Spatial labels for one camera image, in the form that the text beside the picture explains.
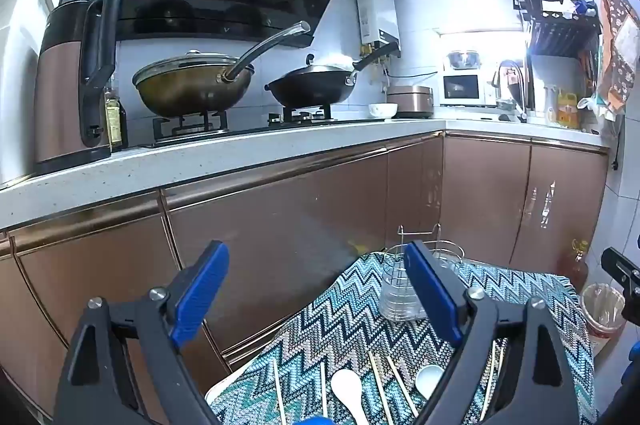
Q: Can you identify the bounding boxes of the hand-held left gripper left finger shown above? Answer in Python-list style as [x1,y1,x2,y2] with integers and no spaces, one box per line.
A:
[52,240,231,425]

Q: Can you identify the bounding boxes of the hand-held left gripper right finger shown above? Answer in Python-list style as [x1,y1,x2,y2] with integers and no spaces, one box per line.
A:
[404,241,598,425]

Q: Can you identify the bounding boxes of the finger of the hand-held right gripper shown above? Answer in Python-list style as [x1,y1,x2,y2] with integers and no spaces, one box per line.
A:
[601,247,640,291]

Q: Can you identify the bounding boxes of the wire utensil holder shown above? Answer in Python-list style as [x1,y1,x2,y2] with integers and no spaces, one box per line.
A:
[378,224,466,322]

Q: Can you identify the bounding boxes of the white ceramic spoon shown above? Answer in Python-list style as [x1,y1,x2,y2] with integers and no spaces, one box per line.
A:
[415,365,446,400]
[330,368,368,425]

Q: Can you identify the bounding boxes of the trash bin with bag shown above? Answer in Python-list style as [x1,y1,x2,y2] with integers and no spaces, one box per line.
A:
[580,282,626,346]

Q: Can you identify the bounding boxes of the amber cooking oil bottle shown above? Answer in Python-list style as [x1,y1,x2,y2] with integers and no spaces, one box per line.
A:
[557,239,590,293]

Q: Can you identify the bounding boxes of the zigzag patterned cloth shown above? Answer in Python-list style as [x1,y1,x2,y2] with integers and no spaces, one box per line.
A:
[210,250,598,425]

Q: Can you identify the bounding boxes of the bronze kitchen base cabinets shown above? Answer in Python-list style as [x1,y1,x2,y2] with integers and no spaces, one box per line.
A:
[0,130,611,425]

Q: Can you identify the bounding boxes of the yellow oil jug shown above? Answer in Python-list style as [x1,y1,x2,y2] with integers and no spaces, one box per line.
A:
[556,89,581,129]

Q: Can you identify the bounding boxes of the white plastic bag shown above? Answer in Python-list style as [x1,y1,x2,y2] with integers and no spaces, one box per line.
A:
[577,95,608,121]

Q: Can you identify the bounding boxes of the black gas stove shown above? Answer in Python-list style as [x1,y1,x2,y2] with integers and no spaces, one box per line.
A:
[150,102,341,146]

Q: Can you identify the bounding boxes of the bronze rice cooker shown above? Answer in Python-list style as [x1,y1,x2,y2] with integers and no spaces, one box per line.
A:
[386,85,434,118]

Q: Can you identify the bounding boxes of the yellow oil bottle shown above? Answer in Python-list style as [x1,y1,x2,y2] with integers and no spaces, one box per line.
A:
[104,75,128,151]

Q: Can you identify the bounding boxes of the bronze wok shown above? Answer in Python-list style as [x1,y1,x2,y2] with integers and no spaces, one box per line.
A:
[132,21,312,118]

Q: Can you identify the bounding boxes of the steel kitchen faucet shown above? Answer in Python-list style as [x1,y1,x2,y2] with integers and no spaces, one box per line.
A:
[492,59,528,123]

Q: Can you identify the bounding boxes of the white microwave oven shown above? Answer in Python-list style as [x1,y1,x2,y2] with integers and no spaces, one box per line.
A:
[440,72,496,107]

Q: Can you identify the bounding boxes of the patterned hanging apron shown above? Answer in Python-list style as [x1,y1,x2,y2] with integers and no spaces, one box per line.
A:
[582,0,640,111]

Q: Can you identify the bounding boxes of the glass wok lid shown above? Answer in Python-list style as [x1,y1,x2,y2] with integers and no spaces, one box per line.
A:
[134,50,253,85]

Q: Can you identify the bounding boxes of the black wok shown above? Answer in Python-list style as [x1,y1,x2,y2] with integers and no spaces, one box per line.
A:
[265,41,401,107]

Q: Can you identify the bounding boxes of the black dish rack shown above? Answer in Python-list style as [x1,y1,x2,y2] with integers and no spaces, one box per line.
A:
[502,0,603,61]

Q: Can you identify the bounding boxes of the bronze electric kettle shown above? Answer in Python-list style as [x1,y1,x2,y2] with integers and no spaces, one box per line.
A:
[34,0,123,176]

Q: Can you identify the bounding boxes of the brass heater pipes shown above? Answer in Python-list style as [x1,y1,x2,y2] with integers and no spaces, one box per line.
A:
[362,44,396,67]

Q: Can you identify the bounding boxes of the metal wok lid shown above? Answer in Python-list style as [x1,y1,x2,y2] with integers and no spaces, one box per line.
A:
[272,54,356,78]

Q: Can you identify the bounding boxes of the white crumpled rag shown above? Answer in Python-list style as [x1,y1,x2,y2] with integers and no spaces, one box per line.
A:
[542,0,581,18]

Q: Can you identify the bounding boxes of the white water heater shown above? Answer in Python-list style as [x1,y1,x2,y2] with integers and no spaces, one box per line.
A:
[356,0,401,51]

